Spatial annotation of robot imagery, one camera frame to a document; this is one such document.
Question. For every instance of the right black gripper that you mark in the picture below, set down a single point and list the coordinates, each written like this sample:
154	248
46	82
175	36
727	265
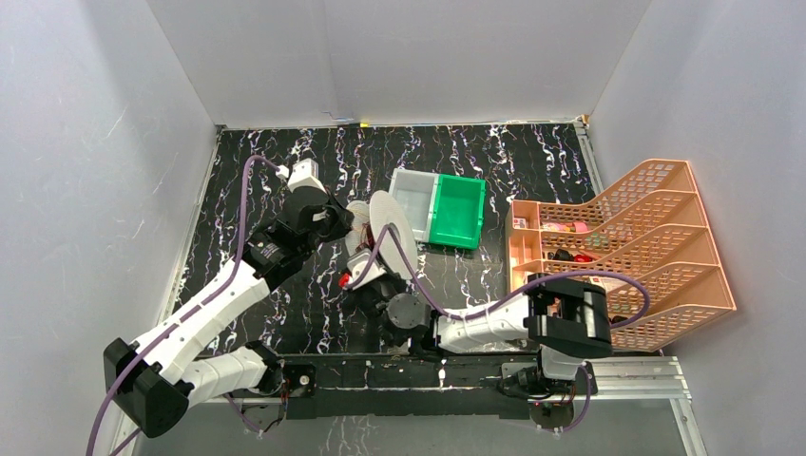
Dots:
394	277

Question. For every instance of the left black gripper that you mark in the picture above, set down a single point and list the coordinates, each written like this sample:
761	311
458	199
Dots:
336	218

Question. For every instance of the white filament spool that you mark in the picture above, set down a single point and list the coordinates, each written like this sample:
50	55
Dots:
398	248

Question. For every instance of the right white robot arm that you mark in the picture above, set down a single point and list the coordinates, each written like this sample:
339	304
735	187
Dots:
564	319

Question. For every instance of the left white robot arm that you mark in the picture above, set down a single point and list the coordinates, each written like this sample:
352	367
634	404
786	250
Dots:
158	377

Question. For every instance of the white plastic bin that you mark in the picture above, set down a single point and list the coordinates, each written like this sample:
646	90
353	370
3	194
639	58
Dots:
416	192

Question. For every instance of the green plastic bin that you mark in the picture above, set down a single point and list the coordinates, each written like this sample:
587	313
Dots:
458	212

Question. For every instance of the orange desk organizer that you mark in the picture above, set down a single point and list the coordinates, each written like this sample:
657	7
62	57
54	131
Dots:
651	226

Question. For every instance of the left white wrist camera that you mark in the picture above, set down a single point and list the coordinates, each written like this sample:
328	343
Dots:
302	174

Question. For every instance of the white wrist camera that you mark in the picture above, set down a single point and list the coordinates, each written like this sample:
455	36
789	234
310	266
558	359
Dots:
302	174
361	271

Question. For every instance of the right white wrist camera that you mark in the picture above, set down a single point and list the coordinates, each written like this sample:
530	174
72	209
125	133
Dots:
361	271

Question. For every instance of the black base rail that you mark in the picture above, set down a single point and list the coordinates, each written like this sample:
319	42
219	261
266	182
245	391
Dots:
331	385

